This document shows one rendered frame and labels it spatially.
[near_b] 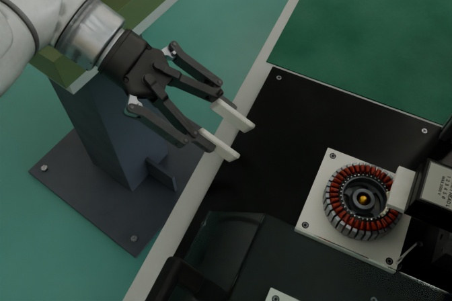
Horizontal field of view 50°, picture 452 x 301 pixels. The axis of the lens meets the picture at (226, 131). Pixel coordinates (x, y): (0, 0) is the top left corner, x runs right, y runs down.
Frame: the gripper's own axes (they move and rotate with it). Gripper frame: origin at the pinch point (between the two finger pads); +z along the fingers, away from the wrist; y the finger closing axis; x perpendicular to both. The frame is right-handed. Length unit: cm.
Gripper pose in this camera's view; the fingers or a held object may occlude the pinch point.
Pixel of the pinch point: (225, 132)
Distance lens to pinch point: 72.2
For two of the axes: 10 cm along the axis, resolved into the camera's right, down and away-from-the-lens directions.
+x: 4.5, -2.5, -8.5
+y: -4.2, 7.8, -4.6
